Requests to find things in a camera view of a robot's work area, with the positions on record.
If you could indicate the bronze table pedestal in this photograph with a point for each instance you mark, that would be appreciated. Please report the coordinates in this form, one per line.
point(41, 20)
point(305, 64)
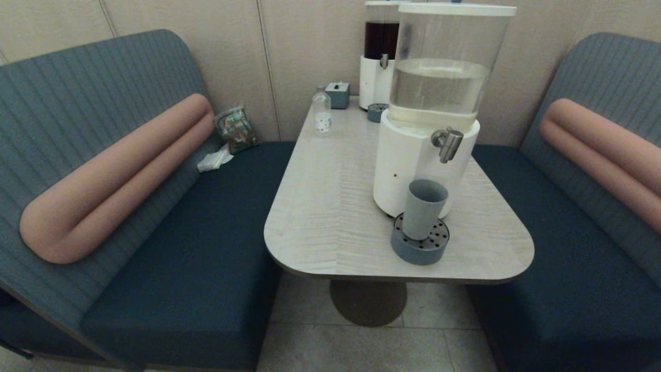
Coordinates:
point(367, 305)

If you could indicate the large clear water dispenser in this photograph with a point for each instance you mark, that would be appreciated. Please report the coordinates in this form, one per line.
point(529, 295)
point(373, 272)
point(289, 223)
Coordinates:
point(413, 168)

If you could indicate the blue perforated drip tray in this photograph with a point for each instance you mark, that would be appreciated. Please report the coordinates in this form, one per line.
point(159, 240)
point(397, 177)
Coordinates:
point(418, 254)

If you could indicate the clear plastic bottle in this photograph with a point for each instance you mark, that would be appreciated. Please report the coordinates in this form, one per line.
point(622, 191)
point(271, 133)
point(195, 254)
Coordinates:
point(322, 116)

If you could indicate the blue booth sofa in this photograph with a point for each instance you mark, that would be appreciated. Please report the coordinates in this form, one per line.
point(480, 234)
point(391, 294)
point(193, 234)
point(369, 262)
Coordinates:
point(568, 268)
point(196, 248)

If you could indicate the metal water dispenser tap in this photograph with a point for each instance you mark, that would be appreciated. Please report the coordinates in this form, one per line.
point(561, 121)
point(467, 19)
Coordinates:
point(450, 144)

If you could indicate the small blue drip tray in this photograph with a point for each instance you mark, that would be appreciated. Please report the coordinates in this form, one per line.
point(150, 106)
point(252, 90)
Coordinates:
point(376, 114)

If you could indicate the crumpled white tissue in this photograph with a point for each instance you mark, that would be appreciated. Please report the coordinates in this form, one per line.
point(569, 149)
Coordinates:
point(214, 160)

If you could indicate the metal dark dispenser tap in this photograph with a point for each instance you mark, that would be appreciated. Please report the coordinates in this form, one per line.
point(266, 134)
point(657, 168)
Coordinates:
point(384, 61)

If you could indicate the blue-grey tissue box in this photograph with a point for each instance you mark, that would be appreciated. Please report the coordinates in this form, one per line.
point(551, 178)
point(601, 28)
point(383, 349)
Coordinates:
point(338, 95)

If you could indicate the grey plastic cup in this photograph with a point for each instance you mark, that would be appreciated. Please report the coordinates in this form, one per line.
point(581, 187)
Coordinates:
point(423, 212)

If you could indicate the printed snack bag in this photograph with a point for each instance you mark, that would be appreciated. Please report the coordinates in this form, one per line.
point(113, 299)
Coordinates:
point(236, 129)

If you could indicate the dark drink dispenser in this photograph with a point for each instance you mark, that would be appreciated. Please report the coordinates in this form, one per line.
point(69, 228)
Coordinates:
point(373, 82)

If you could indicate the pink bolster cushion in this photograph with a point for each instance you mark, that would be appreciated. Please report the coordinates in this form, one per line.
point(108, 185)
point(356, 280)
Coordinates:
point(103, 191)
point(604, 150)

